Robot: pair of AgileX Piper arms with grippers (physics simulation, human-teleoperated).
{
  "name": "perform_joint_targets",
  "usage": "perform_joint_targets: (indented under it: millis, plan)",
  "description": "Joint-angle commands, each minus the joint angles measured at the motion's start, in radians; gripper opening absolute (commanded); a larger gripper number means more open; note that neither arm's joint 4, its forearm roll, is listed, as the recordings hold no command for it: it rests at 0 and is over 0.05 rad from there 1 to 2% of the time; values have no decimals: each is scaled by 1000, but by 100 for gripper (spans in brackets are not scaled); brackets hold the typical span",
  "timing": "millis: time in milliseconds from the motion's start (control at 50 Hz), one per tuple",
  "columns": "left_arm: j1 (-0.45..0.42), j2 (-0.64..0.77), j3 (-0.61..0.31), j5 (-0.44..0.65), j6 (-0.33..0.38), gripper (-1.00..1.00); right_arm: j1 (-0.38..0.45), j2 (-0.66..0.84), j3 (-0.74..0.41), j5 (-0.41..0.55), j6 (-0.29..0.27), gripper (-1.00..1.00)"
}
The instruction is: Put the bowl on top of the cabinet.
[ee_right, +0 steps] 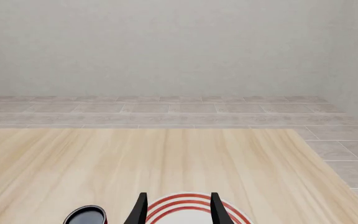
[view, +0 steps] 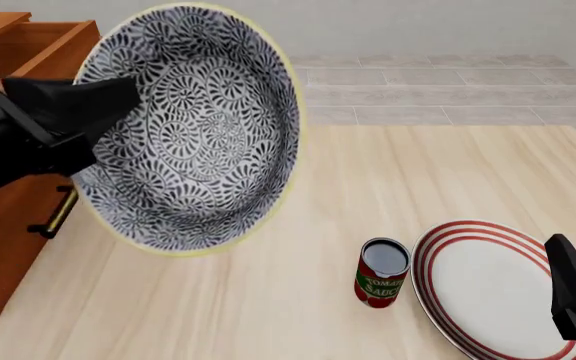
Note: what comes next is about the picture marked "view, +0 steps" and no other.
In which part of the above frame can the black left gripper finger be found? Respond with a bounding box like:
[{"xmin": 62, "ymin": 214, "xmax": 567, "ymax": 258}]
[
  {"xmin": 1, "ymin": 75, "xmax": 142, "ymax": 143},
  {"xmin": 32, "ymin": 132, "xmax": 99, "ymax": 178}
]

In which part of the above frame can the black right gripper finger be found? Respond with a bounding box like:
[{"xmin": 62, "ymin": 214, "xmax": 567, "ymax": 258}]
[{"xmin": 543, "ymin": 233, "xmax": 576, "ymax": 315}]

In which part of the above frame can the black-and-white patterned bowl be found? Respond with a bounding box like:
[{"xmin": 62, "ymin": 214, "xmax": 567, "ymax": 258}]
[{"xmin": 70, "ymin": 2, "xmax": 308, "ymax": 259}]

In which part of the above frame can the open wooden drawer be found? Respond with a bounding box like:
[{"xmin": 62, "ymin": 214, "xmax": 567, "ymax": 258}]
[{"xmin": 0, "ymin": 20, "xmax": 102, "ymax": 82}]

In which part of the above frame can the white plate with red rings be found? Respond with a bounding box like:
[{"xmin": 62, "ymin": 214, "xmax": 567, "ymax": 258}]
[{"xmin": 410, "ymin": 219, "xmax": 576, "ymax": 360}]

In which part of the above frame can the tomato sauce tin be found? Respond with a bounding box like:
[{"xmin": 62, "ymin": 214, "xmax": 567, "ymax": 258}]
[{"xmin": 353, "ymin": 237, "xmax": 413, "ymax": 310}]

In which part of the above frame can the brass drawer handle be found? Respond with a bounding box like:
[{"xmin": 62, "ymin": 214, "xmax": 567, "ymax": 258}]
[{"xmin": 26, "ymin": 184, "xmax": 80, "ymax": 240}]

